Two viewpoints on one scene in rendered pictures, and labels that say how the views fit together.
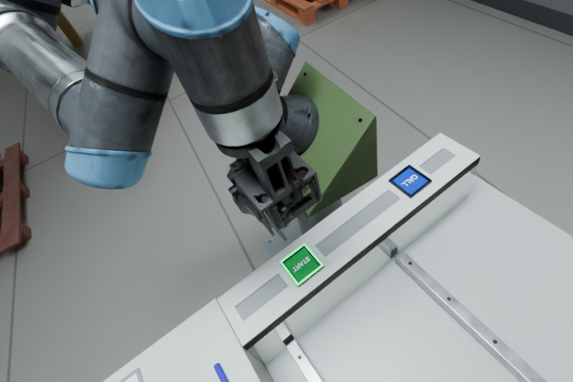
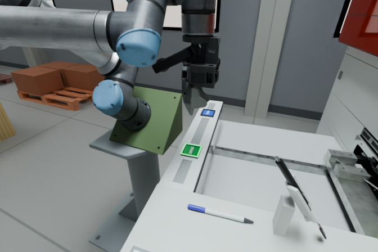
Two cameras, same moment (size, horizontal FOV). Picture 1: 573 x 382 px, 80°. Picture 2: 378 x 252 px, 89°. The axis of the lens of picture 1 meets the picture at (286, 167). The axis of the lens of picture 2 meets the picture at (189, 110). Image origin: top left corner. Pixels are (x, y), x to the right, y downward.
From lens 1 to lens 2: 0.44 m
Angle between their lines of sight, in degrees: 45
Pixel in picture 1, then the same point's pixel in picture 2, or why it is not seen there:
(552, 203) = not seen: hidden behind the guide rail
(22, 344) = not seen: outside the picture
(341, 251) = (203, 140)
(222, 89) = (212, 1)
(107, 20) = not seen: outside the picture
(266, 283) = (180, 165)
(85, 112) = (143, 12)
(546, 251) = (255, 131)
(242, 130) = (211, 25)
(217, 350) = (181, 202)
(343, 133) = (167, 106)
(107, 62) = not seen: outside the picture
